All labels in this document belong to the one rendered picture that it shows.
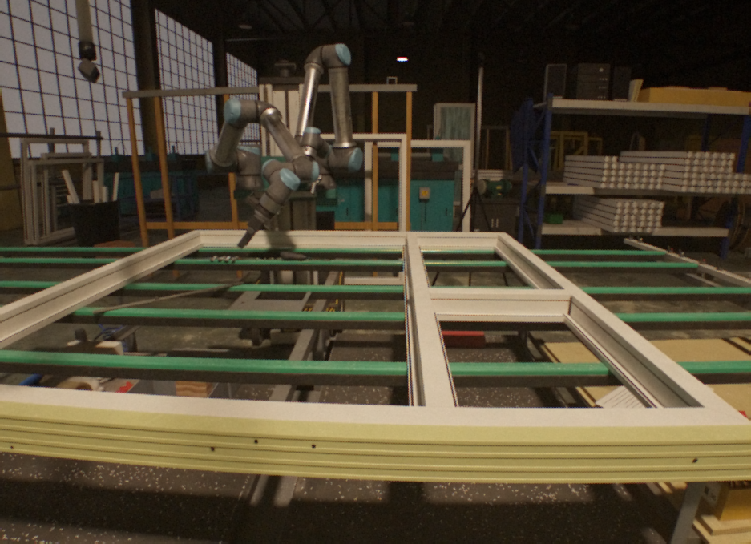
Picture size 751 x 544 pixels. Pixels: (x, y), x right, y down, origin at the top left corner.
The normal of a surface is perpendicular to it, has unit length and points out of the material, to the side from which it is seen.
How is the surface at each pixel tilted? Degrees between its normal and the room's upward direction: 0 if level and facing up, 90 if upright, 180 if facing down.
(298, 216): 90
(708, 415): 0
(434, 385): 0
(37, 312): 90
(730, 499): 90
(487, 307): 90
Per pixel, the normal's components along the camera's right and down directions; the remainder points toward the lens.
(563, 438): 0.00, -0.97
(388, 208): -0.03, 0.25
